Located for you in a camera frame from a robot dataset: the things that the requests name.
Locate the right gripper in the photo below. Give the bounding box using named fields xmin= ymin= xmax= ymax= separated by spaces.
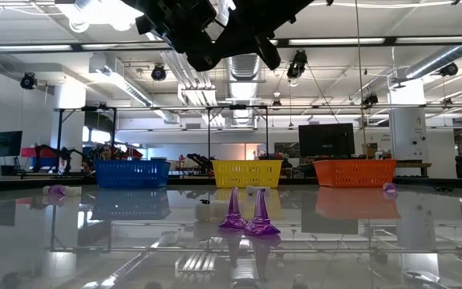
xmin=120 ymin=0 xmax=234 ymax=73

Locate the black overhead crossbar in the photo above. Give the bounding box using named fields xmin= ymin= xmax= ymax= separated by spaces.
xmin=0 ymin=35 xmax=462 ymax=53

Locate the bright white ceiling lamp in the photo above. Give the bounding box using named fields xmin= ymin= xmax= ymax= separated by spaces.
xmin=54 ymin=0 xmax=148 ymax=33

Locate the yellow plastic basket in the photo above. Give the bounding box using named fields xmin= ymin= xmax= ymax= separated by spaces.
xmin=212 ymin=159 xmax=284 ymax=189

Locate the blue plastic basket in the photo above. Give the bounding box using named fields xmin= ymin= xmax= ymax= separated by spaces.
xmin=93 ymin=160 xmax=172 ymax=189

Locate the black computer monitor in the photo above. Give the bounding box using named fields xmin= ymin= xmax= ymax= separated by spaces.
xmin=0 ymin=130 xmax=23 ymax=159
xmin=298 ymin=122 xmax=355 ymax=158

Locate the white skeleton toy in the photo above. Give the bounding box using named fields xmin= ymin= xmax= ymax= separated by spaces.
xmin=193 ymin=199 xmax=232 ymax=222

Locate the red background object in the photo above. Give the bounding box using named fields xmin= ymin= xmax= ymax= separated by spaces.
xmin=20 ymin=146 xmax=58 ymax=158

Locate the orange plastic basket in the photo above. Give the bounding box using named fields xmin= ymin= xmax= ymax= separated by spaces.
xmin=313 ymin=159 xmax=398 ymax=189

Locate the white building column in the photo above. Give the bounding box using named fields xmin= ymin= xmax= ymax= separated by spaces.
xmin=388 ymin=79 xmax=428 ymax=164

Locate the wooden background table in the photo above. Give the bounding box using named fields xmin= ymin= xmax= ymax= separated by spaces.
xmin=395 ymin=160 xmax=432 ymax=177

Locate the silver round air duct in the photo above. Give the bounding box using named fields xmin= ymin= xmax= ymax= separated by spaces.
xmin=391 ymin=43 xmax=462 ymax=88
xmin=225 ymin=54 xmax=262 ymax=125

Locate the black background gantry frame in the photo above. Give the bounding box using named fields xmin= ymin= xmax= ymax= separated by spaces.
xmin=52 ymin=104 xmax=270 ymax=161

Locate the white rectangular air duct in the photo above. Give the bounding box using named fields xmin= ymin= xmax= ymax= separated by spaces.
xmin=88 ymin=54 xmax=180 ymax=124

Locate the thin hanging cable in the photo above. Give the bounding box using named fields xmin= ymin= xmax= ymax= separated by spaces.
xmin=353 ymin=0 xmax=367 ymax=161

